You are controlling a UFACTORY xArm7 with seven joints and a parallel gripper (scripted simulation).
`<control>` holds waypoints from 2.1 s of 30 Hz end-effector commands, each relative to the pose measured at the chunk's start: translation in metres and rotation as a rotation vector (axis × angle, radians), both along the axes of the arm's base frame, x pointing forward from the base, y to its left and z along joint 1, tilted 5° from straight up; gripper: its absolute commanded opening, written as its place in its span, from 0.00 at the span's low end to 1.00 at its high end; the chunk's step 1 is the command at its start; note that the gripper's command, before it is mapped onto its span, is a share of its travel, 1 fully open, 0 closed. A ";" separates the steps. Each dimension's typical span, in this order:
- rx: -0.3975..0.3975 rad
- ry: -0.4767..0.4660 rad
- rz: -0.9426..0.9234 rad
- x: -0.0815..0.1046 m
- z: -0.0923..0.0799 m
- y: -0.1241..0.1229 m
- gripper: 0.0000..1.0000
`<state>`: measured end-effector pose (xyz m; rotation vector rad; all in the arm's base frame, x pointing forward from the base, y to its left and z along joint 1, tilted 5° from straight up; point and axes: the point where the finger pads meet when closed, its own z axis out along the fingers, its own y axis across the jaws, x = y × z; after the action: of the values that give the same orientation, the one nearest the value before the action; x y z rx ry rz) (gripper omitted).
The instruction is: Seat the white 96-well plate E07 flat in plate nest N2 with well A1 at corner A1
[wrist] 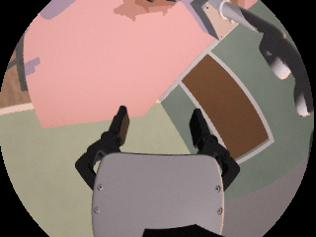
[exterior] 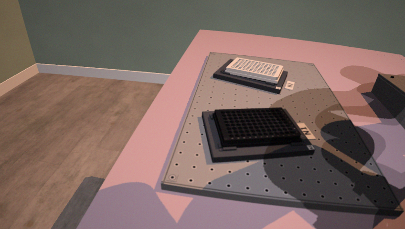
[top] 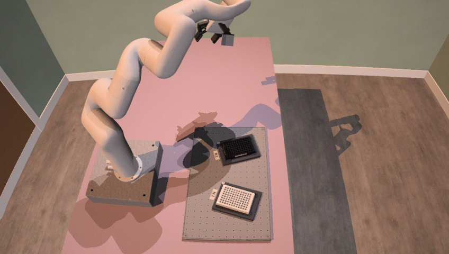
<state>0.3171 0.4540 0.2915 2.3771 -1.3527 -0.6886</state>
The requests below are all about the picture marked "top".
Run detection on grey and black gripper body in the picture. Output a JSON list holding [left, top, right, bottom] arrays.
[[206, 18, 234, 34]]

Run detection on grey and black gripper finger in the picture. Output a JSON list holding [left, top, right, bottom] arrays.
[[211, 33, 222, 44], [195, 20, 209, 42]]

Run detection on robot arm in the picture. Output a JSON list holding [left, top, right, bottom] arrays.
[[81, 0, 251, 182]]

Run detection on beige label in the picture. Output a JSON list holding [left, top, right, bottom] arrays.
[[213, 151, 220, 160], [209, 189, 218, 200]]

